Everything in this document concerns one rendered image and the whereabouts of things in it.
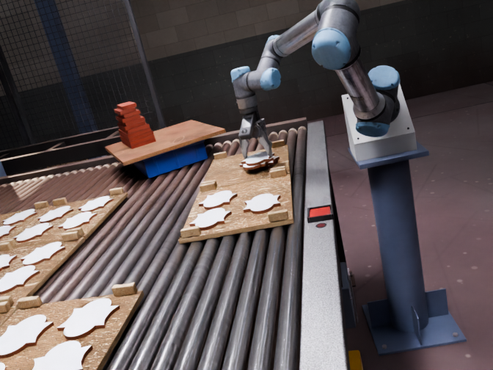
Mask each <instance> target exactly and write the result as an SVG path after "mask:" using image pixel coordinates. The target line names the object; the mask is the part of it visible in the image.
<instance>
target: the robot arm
mask: <svg viewBox="0 0 493 370"><path fill-rule="evenodd" d="M359 20H360V8H359V5H358V3H357V2H356V1H355V0H323V1H322V2H321V3H320V4H319V5H318V6H317V8H316V10H315V11H314V12H312V13H311V14H309V15H308V16H307V17H306V18H304V19H302V20H301V21H300V22H298V23H297V24H295V25H294V26H292V27H291V28H290V29H289V30H287V31H286V32H284V33H283V34H281V35H280V36H279V35H275V36H273V35H272V36H271V37H269V38H268V40H267V42H266V44H265V48H264V50H263V54H262V57H261V58H260V62H259V65H258V68H257V70H255V71H251V70H250V69H249V67H248V66H245V67H240V68H236V69H233V70H232V71H231V77H232V83H233V87H234V90H235V96H236V100H237V101H236V103H237V104H238V108H239V110H240V113H241V114H245V115H244V116H243V120H242V123H241V128H240V131H239V135H238V136H239V142H240V146H241V152H242V154H243V157H244V159H246V158H247V151H248V149H247V148H248V147H249V140H250V139H251V138H255V139H257V138H258V136H260V141H259V143H260V144H261V145H262V146H263V147H264V148H265V150H266V152H267V154H268V156H270V157H271V158H272V149H271V146H272V142H271V140H269V139H268V135H267V133H266V132H267V130H266V129H264V125H265V128H266V124H265V120H264V119H260V115H259V111H258V103H257V99H256V95H255V92H256V91H263V90H273V89H276V88H278V87H279V85H280V82H281V80H280V79H281V75H280V72H279V71H278V69H279V66H280V63H281V60H282V59H283V58H285V57H286V56H287V55H289V54H291V53H293V52H294V51H295V50H297V49H299V48H301V47H302V46H304V45H305V44H307V43H308V42H310V41H311V40H313V45H312V56H313V58H314V60H315V61H316V62H317V63H318V64H319V65H323V68H326V69H330V70H335V72H336V73H337V75H338V77H339V79H340V80H341V82H342V84H343V86H344V87H345V89H346V91H347V93H348V95H349V97H350V98H351V100H352V102H353V104H354V105H353V112H354V114H355V116H356V118H357V123H356V124H355V126H356V127H355V129H356V130H357V132H359V133H360V134H362V135H365V136H368V137H382V136H384V135H385V134H386V133H387V132H388V129H389V127H390V123H391V122H392V121H394V120H395V119H396V117H397V116H398V114H399V111H400V103H399V100H398V98H397V95H398V86H399V84H400V76H399V73H398V72H397V70H396V69H394V68H392V67H390V66H386V65H381V66H377V67H375V68H373V69H372V70H370V72H369V73H367V71H366V69H365V67H364V65H363V64H362V60H361V59H360V57H359V56H360V54H361V48H360V45H359V42H358V40H357V37H356V33H357V29H358V26H359ZM263 124H264V125H263Z"/></svg>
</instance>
